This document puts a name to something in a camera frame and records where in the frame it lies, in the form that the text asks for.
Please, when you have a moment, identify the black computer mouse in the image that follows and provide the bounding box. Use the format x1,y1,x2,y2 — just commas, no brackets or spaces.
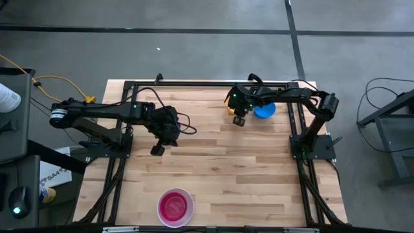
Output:
8,186,32,219

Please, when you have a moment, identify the large white bowl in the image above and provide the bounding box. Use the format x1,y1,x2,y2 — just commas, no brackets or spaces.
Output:
157,187,195,228

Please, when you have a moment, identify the small blue plastic bowl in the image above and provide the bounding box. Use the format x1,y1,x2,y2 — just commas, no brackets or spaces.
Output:
253,102,277,120

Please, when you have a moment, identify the black metal desk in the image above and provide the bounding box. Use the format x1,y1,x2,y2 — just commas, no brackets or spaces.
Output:
357,89,414,188

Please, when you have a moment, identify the small pink plastic bowl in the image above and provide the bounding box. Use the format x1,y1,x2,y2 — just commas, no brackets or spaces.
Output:
159,191,189,223

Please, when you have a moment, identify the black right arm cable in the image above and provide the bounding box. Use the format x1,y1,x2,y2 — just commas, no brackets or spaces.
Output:
290,78,321,93

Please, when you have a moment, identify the silver metal bracket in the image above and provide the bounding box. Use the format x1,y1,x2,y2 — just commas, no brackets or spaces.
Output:
283,227,320,233
102,226,140,233

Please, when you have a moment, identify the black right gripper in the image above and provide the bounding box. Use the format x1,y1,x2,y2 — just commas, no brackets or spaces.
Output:
226,83,259,117

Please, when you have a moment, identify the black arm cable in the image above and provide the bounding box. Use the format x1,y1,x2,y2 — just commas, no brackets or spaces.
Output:
134,86,198,135
290,78,321,93

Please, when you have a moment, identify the yellow extension cable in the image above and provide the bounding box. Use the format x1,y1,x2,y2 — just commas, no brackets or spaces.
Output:
0,54,97,104

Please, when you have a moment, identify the black aluminium table frame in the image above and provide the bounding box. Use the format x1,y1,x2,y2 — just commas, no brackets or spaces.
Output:
72,80,349,227

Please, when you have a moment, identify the thin black floor cable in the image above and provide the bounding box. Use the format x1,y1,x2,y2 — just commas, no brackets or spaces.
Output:
365,77,414,110
355,93,414,153
29,96,80,145

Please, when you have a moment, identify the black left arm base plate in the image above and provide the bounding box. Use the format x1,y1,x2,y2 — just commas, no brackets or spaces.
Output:
79,133,134,159

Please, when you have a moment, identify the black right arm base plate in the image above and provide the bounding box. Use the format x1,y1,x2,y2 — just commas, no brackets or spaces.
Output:
289,134,337,161

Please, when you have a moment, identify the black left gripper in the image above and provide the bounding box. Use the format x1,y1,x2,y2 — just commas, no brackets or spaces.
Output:
146,105,181,148

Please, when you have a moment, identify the white printed bottle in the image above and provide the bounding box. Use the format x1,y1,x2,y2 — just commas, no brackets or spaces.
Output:
0,83,22,113

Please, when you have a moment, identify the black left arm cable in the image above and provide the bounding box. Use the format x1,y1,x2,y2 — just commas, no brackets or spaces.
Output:
134,86,198,135

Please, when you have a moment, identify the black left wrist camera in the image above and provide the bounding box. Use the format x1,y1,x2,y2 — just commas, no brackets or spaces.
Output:
150,139,166,157

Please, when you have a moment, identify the grey equipment cart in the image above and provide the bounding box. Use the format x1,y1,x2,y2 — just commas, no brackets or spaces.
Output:
0,67,41,230

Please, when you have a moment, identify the black diagonal bar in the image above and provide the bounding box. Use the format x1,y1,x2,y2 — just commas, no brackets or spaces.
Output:
27,139,88,175

